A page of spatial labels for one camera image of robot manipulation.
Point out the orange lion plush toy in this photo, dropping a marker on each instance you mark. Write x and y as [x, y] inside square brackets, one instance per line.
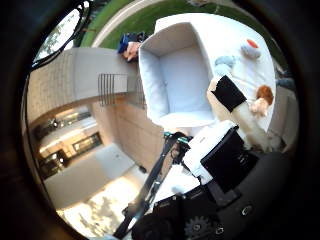
[265, 95]

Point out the grey toy with orange cap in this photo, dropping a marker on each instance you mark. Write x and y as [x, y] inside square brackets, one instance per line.
[250, 51]

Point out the white fabric container box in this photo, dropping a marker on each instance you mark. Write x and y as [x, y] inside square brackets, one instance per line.
[180, 80]

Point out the black tripod stand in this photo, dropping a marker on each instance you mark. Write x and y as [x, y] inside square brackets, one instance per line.
[150, 186]

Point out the grey fluffy plush toy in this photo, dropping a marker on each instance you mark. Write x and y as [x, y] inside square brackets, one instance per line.
[225, 61]

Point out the white striped tablecloth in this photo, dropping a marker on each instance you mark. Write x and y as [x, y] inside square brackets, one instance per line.
[226, 36]

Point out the person in blue clothes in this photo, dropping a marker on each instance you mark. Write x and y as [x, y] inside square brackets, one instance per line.
[131, 50]

